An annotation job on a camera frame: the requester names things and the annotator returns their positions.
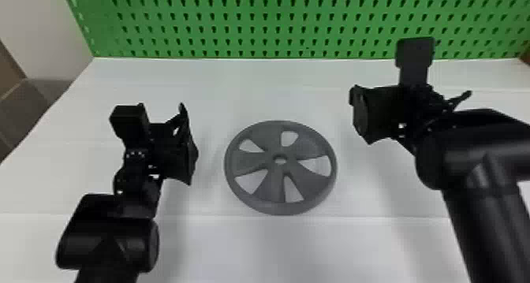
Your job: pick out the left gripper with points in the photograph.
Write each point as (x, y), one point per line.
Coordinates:
(159, 152)

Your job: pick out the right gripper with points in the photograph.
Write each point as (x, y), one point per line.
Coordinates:
(414, 104)

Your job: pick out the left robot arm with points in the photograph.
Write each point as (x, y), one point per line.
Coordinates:
(107, 235)

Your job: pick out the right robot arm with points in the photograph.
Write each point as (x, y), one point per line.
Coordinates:
(484, 181)

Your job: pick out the grey wheel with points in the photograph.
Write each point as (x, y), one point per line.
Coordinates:
(269, 181)

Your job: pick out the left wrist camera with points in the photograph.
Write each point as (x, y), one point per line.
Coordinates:
(128, 125)

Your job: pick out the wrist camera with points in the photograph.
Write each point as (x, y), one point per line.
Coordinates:
(414, 57)
(128, 125)

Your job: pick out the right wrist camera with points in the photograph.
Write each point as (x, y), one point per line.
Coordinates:
(414, 57)

